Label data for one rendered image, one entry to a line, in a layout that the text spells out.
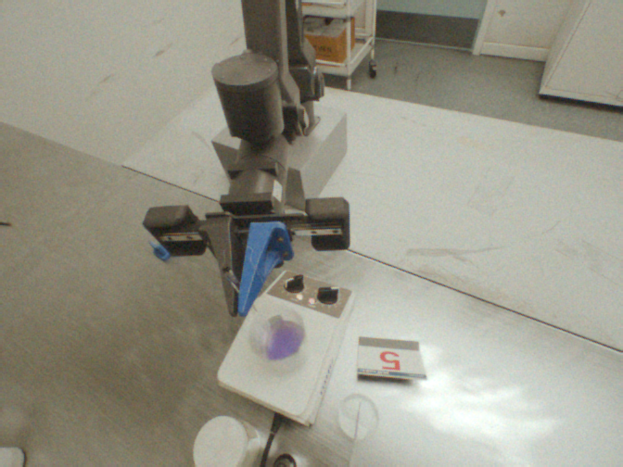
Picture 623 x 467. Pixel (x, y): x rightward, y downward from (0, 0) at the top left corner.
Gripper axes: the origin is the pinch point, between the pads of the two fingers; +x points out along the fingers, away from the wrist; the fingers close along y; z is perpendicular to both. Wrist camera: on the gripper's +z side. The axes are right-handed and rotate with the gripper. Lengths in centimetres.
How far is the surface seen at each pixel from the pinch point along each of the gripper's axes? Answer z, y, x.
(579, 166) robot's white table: 26, -57, -37
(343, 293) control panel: 22.2, -8.3, -8.2
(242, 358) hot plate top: 17.1, 4.8, 2.7
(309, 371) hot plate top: 17.1, -3.8, 4.3
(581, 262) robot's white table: 26, -48, -14
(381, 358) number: 23.9, -13.3, 1.2
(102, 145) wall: 65, 106, -108
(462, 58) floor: 117, -112, -257
